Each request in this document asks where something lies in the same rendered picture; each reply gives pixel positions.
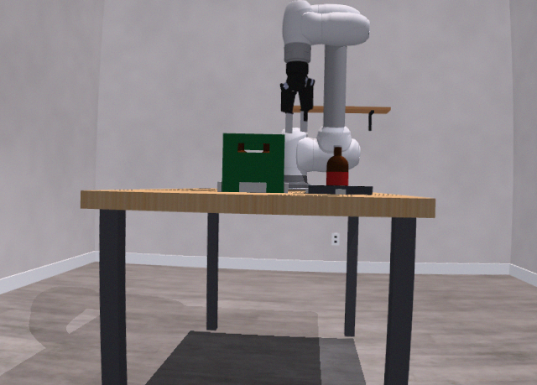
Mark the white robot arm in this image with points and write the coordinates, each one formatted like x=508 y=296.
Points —
x=302 y=29

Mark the green bottle crate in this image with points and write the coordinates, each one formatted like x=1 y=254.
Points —
x=253 y=167

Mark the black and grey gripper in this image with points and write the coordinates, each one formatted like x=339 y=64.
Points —
x=298 y=70

